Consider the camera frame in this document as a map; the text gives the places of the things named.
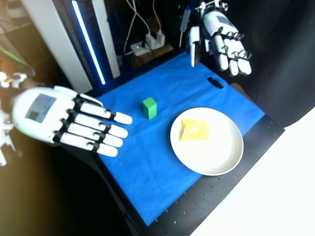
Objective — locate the white power strip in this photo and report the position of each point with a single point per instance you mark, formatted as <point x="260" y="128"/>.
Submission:
<point x="139" y="49"/>

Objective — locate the green cube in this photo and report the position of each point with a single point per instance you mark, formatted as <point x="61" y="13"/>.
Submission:
<point x="149" y="108"/>

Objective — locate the white round plate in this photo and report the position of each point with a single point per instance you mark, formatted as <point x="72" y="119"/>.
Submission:
<point x="211" y="157"/>

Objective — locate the black curtain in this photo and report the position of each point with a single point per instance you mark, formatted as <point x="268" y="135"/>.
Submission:
<point x="280" y="49"/>

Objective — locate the white column cabinet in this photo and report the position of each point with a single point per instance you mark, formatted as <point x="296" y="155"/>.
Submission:
<point x="56" y="44"/>

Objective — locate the blue light strip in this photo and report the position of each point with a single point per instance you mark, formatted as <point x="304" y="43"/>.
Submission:
<point x="88" y="44"/>

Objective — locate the blue cloth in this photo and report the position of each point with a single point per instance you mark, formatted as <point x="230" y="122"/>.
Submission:
<point x="152" y="152"/>

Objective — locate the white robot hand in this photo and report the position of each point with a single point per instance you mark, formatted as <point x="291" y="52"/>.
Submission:
<point x="32" y="115"/>
<point x="219" y="24"/>

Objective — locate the white charger plug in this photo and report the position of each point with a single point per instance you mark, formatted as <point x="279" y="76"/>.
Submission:
<point x="155" y="39"/>

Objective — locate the bag of yellow beads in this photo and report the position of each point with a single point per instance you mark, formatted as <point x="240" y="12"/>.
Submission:
<point x="195" y="130"/>

